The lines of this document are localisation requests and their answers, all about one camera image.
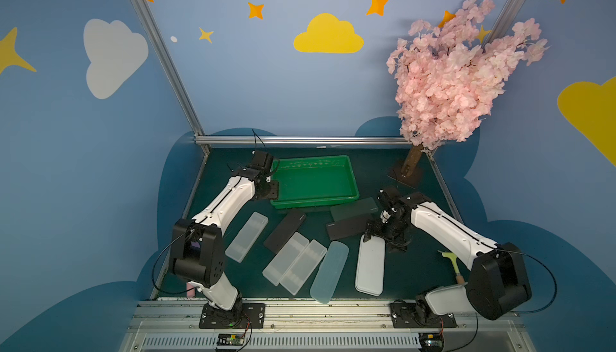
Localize dark green pencil case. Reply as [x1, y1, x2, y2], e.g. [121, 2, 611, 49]
[330, 197, 379, 221]

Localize dark grey pencil case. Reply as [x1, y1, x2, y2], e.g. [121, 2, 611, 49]
[326, 214, 372, 241]

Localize green plastic storage tray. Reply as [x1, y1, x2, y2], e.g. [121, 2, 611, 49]
[270, 156, 359, 209]

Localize white opaque pencil case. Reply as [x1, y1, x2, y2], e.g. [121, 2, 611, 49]
[355, 235, 386, 297]

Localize black pencil case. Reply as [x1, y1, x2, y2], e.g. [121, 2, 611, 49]
[263, 209, 306, 254]

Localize light teal frosted pencil case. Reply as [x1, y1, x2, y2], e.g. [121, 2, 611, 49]
[310, 241, 349, 304]

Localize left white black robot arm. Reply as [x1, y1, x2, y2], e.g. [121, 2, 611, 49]
[168, 150, 278, 312]

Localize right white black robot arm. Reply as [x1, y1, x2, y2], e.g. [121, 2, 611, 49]
[363, 187, 532, 327]

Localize right small circuit board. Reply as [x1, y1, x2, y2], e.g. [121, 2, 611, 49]
[419, 333, 444, 352]

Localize small circuit board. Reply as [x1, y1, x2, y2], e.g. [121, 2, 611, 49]
[419, 333, 444, 352]
[215, 334, 245, 351]

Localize purple pink toy shovel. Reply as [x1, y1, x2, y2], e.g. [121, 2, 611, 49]
[186, 283, 197, 298]

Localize pink artificial blossom tree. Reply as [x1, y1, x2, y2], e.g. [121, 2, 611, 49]
[387, 0, 549, 187]

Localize left small circuit board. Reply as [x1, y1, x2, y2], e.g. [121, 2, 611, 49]
[215, 334, 245, 351]

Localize aluminium back frame bar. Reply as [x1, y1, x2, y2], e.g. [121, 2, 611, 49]
[195, 135, 408, 147]

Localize green toy hammer wooden handle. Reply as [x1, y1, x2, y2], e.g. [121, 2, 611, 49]
[439, 251, 465, 286]

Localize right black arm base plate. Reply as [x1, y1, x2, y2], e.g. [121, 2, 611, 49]
[389, 300, 457, 329]

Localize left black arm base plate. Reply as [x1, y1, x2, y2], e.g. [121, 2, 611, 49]
[198, 302, 266, 329]

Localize aluminium front rail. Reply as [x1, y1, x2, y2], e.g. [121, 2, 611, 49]
[120, 298, 535, 351]

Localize right aluminium frame post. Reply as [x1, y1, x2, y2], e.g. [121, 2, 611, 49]
[482, 0, 526, 47]

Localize aluminium frame post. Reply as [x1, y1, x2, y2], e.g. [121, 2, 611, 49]
[130, 0, 211, 157]
[482, 0, 526, 47]

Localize left aluminium frame post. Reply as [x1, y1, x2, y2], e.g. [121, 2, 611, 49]
[130, 0, 211, 157]

